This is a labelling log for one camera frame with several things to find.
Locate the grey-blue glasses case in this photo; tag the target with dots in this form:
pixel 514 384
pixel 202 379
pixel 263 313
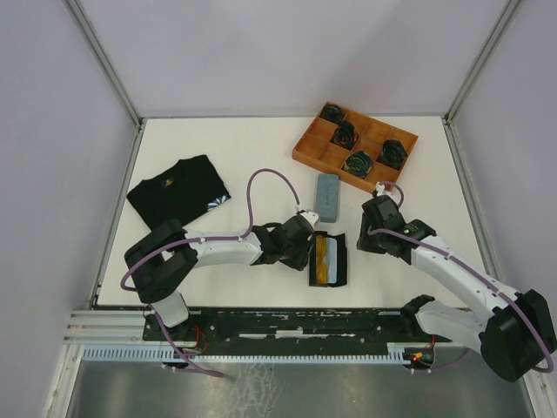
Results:
pixel 327 197

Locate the black glasses case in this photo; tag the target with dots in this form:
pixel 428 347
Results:
pixel 342 261

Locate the rolled dark tie top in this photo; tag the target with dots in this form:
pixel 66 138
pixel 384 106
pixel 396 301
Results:
pixel 332 113

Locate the aluminium frame post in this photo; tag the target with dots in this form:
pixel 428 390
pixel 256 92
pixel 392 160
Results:
pixel 479 64
pixel 85 26

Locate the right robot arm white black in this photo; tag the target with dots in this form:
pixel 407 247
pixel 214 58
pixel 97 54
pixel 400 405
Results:
pixel 512 331

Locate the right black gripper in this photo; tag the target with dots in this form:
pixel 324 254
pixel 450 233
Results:
pixel 362 241

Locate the light blue cloth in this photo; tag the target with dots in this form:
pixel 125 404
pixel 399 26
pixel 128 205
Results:
pixel 331 260

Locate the right aluminium frame post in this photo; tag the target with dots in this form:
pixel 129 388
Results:
pixel 479 64

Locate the black folded t-shirt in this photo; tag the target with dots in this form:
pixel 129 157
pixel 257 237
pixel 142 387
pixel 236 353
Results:
pixel 184 192

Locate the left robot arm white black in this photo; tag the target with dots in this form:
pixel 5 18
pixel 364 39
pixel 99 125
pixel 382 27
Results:
pixel 161 260

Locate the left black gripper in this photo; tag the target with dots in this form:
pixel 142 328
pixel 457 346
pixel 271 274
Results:
pixel 300 261

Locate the orange sunglasses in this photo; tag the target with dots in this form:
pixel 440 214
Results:
pixel 321 267

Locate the rolled dark tie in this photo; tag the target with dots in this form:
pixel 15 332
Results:
pixel 345 135
pixel 332 113
pixel 393 154

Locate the rolled dark tie right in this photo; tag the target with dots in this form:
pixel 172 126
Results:
pixel 393 154

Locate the left aluminium frame post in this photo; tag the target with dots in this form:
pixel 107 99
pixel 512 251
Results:
pixel 85 26

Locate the orange wooden divider tray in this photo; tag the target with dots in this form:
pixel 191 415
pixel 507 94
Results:
pixel 315 149

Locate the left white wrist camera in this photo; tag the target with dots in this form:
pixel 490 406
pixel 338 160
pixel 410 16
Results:
pixel 311 217

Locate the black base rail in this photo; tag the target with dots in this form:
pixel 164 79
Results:
pixel 376 325

